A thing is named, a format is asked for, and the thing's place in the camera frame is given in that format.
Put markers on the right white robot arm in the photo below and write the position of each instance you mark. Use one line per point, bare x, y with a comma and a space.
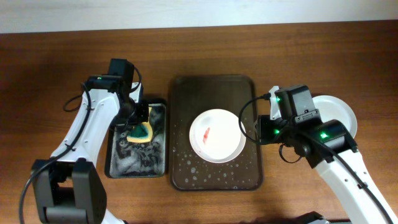
334, 154

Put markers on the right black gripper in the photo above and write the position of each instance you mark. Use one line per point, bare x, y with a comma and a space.
265, 130

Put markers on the pale green plate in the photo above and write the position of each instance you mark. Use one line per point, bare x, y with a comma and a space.
339, 112

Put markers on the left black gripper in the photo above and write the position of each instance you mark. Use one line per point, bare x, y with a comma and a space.
131, 119

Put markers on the brown plastic serving tray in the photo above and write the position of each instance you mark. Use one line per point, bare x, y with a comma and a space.
188, 98

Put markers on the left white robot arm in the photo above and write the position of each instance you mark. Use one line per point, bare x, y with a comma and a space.
67, 187

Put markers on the green and yellow sponge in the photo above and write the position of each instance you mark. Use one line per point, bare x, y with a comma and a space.
141, 133

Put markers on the white plate with red stain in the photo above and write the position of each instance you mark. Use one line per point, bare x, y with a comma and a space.
217, 136

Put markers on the black soapy water tray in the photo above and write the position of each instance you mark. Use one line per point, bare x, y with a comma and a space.
134, 160

